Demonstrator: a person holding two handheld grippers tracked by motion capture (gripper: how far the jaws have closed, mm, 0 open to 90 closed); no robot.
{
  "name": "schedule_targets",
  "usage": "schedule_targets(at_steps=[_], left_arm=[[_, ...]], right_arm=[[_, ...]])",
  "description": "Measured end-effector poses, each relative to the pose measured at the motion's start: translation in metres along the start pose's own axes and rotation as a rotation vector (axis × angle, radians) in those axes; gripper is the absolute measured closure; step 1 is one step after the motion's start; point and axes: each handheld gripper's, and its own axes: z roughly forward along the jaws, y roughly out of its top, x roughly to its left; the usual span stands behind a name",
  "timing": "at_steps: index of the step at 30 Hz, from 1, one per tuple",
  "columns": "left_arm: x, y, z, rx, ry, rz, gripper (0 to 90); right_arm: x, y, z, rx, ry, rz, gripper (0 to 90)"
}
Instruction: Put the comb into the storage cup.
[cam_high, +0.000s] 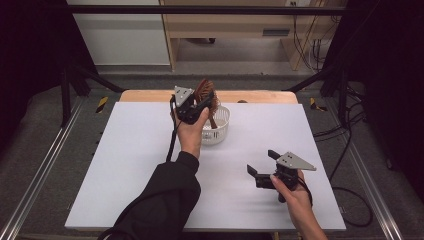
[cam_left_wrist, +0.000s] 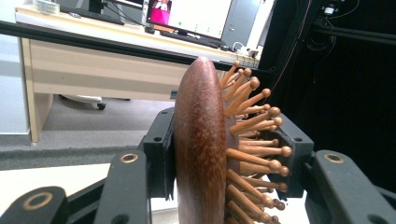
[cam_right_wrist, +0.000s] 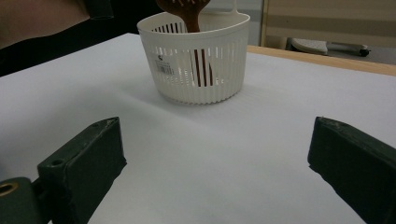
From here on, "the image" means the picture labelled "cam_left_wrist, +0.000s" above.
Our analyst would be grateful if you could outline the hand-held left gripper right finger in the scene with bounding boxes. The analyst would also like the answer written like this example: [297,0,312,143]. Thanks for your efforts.
[261,112,316,201]

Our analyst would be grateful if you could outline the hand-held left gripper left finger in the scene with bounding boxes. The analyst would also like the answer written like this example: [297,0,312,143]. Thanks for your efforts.
[136,106,177,201]

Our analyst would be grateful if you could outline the brown wooden hairbrush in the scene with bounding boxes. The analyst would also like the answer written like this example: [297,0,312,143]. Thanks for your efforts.
[172,55,293,224]

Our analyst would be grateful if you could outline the office chair caster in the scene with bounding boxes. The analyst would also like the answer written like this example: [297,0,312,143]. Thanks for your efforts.
[58,93,107,112]

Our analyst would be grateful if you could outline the black curtain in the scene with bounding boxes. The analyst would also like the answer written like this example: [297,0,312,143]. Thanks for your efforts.
[258,0,396,194]

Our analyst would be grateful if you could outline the beige wooden desk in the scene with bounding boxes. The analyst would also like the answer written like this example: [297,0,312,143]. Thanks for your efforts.
[14,5,261,144]

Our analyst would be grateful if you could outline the computer monitor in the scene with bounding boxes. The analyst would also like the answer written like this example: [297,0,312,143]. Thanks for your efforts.
[145,0,235,41]

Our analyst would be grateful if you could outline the grey cabinet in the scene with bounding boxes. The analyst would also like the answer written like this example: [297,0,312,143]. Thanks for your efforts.
[221,0,276,51]

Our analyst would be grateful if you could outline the white cabinet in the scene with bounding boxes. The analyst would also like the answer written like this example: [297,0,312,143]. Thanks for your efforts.
[0,0,32,135]

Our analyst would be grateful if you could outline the black frame crossbar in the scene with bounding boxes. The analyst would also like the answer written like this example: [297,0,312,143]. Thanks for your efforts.
[0,20,276,77]

